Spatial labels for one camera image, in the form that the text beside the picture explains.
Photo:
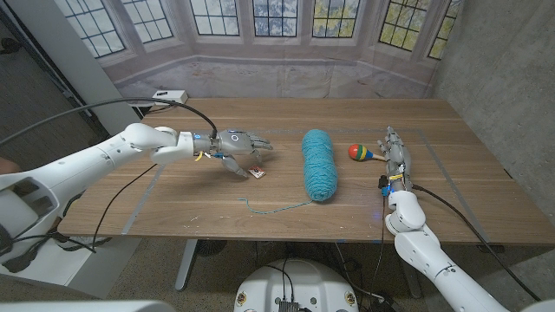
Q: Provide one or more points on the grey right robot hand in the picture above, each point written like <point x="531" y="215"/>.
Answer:
<point x="398" y="158"/>

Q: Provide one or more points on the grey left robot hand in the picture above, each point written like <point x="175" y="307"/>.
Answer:
<point x="234" y="142"/>

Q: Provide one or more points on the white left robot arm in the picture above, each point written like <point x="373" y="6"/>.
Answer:
<point x="86" y="169"/>

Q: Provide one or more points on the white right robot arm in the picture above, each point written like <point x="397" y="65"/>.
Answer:
<point x="425" y="255"/>

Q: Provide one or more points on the striped wooden maraca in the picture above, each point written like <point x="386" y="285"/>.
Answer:
<point x="359" y="152"/>

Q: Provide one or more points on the teal yarn skein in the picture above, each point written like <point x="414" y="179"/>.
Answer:
<point x="320" y="167"/>

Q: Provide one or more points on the printed window backdrop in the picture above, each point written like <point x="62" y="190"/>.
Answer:
<point x="269" y="73"/>

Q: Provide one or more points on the white power strip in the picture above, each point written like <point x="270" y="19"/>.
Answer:
<point x="170" y="97"/>

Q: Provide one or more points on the black round floor fan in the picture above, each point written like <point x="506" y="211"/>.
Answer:
<point x="211" y="248"/>

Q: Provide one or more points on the grey tape outline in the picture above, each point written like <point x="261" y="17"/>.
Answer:
<point x="142" y="203"/>

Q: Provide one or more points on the grey table leg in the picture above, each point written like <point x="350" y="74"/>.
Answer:
<point x="186" y="264"/>

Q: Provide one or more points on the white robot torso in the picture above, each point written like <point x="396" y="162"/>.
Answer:
<point x="303" y="281"/>

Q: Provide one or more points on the white leaning panel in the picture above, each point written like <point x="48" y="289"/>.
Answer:
<point x="78" y="65"/>

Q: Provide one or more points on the white floor platform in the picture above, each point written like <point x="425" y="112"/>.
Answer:
<point x="86" y="273"/>

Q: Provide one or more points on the person bare knee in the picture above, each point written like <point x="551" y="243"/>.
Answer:
<point x="8" y="165"/>

